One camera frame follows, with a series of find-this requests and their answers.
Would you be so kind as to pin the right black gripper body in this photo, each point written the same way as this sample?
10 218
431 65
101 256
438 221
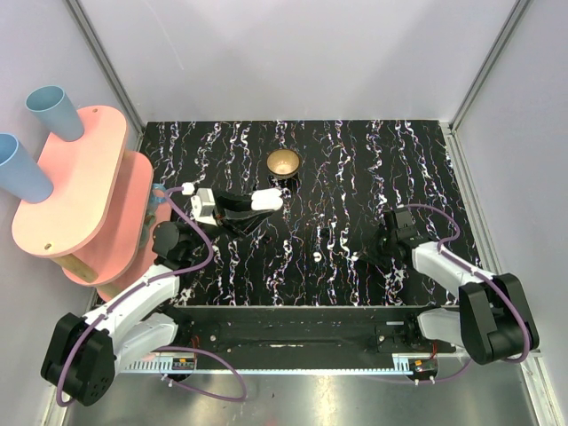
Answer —
383 250

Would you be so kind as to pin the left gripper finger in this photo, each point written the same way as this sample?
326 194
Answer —
232 202
241 224

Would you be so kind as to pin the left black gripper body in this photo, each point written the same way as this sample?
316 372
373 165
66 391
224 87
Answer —
220 213

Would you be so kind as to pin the white earbud charging case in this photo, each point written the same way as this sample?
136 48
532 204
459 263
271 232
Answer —
267 199

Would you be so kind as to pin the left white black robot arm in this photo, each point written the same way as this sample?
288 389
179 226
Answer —
87 352

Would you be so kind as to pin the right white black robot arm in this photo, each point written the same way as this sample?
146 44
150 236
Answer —
493 320

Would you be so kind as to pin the gold metal bowl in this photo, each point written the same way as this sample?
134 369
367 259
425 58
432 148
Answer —
283 163

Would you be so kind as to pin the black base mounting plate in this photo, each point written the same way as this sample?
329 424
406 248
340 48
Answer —
307 340

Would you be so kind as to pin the pink two-tier wooden shelf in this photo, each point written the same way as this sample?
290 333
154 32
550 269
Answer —
92 222

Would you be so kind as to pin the rear light blue cup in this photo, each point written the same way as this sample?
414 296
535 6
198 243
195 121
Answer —
52 107

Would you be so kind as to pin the light blue cup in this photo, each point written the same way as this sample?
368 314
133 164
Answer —
20 174
52 107

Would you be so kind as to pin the front light blue cup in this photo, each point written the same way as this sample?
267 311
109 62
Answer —
20 174

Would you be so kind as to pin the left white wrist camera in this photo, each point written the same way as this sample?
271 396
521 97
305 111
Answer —
202 203

